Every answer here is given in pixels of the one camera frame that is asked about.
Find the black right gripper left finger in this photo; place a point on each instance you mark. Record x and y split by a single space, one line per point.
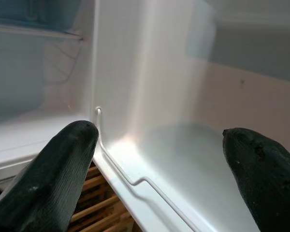
38 188

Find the small white-lined fridge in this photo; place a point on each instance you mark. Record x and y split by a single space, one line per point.
26 84

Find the white fridge door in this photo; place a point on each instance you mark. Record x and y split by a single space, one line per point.
159 72

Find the wooden slatted rack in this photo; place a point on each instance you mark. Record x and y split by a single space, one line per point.
99 207

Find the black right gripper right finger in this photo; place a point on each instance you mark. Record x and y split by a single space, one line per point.
268 183

